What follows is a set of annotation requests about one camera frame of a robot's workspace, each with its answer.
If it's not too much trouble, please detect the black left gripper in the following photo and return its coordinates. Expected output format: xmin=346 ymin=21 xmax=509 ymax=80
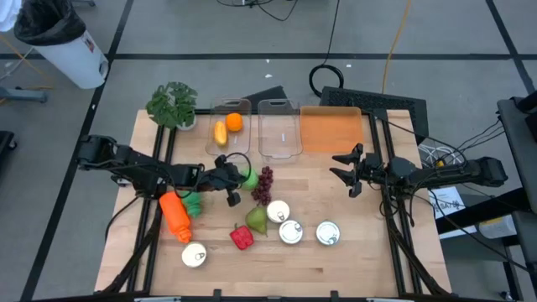
xmin=200 ymin=154 xmax=247 ymax=208

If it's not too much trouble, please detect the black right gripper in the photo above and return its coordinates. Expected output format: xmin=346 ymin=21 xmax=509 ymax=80
xmin=329 ymin=143 xmax=389 ymax=198

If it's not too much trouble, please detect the green round fruit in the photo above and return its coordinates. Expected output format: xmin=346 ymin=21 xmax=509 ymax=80
xmin=241 ymin=167 xmax=261 ymax=192

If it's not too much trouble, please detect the dark red grape bunch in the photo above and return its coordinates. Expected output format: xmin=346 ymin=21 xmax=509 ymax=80
xmin=250 ymin=165 xmax=274 ymax=206

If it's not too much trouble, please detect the green pear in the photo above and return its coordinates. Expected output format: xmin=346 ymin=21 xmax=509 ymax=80
xmin=244 ymin=205 xmax=269 ymax=237

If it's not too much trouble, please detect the orange fruit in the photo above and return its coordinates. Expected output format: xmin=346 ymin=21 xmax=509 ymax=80
xmin=225 ymin=112 xmax=244 ymax=133

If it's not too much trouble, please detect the blue label tin can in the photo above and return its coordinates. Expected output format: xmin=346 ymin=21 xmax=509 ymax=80
xmin=266 ymin=200 xmax=291 ymax=224
xmin=180 ymin=242 xmax=208 ymax=268

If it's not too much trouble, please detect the red bell pepper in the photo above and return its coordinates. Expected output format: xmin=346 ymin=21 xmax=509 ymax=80
xmin=229 ymin=224 xmax=255 ymax=252

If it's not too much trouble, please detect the green label tin can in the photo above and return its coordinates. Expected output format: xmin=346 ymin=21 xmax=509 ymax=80
xmin=278 ymin=219 xmax=305 ymax=246
xmin=315 ymin=220 xmax=341 ymax=247

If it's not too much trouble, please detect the clear plastic bin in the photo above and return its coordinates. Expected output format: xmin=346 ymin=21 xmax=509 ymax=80
xmin=204 ymin=97 xmax=253 ymax=157
xmin=257 ymin=98 xmax=304 ymax=160

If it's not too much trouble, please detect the orange plastic bin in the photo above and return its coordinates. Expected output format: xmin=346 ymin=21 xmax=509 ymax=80
xmin=299 ymin=105 xmax=365 ymax=154

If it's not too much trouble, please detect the yellow oblong fruit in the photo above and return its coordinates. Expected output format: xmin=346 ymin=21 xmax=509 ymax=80
xmin=213 ymin=120 xmax=229 ymax=148

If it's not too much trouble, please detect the orange plastic bottle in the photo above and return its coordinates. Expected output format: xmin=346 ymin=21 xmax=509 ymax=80
xmin=158 ymin=191 xmax=194 ymax=244

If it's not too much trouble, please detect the black perforated panel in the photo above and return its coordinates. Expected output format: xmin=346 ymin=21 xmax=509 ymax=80
xmin=319 ymin=86 xmax=430 ymax=146

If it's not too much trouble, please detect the green potted plant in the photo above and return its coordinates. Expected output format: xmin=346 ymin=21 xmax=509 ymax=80
xmin=145 ymin=81 xmax=199 ymax=131

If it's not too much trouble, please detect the white printed paper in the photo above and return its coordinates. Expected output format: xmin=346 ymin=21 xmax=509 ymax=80
xmin=428 ymin=186 xmax=467 ymax=220

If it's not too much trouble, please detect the white plastic container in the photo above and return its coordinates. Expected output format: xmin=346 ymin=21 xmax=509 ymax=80
xmin=477 ymin=214 xmax=518 ymax=240

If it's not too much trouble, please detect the black side cart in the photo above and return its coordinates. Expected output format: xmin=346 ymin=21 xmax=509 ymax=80
xmin=496 ymin=95 xmax=537 ymax=219

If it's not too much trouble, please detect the white trash can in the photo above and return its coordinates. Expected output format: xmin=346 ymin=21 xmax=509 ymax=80
xmin=13 ymin=0 xmax=110 ymax=91

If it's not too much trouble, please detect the grey stand foot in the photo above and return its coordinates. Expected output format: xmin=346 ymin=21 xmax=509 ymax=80
xmin=0 ymin=86 xmax=48 ymax=105

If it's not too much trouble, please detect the black floor object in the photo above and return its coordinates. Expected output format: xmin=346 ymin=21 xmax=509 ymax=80
xmin=0 ymin=130 xmax=18 ymax=153

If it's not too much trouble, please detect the black trash bag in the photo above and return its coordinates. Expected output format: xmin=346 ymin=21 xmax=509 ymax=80
xmin=13 ymin=0 xmax=87 ymax=46

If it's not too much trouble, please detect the white cloth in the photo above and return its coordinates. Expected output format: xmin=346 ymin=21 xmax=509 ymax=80
xmin=0 ymin=0 xmax=22 ymax=34

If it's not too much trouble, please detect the black left camera cable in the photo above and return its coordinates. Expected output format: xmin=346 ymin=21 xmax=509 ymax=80
xmin=221 ymin=151 xmax=253 ymax=185

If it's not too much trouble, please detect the black aluminium frame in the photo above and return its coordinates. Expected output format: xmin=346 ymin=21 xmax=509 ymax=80
xmin=368 ymin=109 xmax=452 ymax=297
xmin=95 ymin=111 xmax=178 ymax=294

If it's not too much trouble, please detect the white cable bundle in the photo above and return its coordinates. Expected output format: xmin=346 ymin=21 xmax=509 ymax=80
xmin=418 ymin=143 xmax=446 ymax=169

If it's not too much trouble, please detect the black hanging cable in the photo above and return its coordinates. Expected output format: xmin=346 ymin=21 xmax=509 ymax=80
xmin=308 ymin=0 xmax=346 ymax=99

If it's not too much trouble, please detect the yellow hanging cable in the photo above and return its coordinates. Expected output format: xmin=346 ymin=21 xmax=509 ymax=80
xmin=380 ymin=0 xmax=415 ymax=94

